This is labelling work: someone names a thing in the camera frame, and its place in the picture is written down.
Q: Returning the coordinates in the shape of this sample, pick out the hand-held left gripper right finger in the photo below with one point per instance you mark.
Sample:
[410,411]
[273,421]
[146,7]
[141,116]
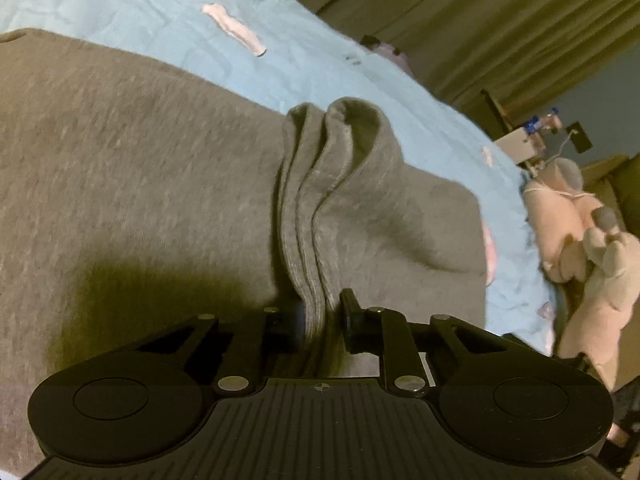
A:
[352,327]

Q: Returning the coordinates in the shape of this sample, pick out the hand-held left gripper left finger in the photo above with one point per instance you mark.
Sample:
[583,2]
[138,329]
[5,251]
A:
[292,325]

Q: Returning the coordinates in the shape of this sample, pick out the grey pants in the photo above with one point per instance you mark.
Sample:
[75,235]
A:
[150,175]

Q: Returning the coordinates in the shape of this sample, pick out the pink plush toy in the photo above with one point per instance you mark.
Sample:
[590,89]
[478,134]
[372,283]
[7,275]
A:
[575,240]

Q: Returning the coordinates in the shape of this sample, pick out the white box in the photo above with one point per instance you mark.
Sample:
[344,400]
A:
[517,147]

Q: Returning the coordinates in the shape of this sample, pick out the light blue bed sheet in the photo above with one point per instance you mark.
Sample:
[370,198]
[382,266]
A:
[310,60]

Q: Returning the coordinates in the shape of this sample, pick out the blue-capped bottle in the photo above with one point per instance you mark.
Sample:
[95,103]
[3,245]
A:
[532,126]

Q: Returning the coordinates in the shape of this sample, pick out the olive green curtain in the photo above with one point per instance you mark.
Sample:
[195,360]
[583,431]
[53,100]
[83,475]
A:
[480,15]

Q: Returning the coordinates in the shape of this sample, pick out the black wall plate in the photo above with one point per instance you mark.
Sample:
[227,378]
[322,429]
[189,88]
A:
[580,136]

